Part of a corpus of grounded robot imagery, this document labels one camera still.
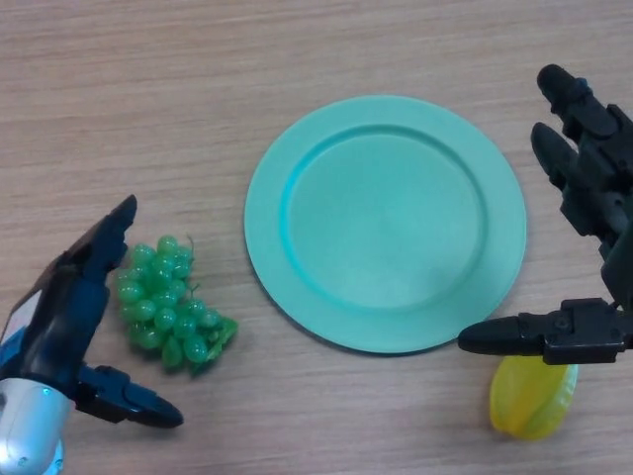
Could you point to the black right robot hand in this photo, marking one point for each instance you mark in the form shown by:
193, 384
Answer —
593, 188

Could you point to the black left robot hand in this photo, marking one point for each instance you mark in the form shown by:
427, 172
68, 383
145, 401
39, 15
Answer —
64, 316

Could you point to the green grapes bunch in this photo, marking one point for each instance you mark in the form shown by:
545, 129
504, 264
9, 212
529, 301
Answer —
168, 307

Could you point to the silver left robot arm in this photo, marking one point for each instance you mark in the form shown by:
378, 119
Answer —
27, 430

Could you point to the green round plate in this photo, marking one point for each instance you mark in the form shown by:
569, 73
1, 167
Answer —
385, 223

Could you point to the yellow starfruit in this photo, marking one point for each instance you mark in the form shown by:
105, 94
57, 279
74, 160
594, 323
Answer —
531, 403

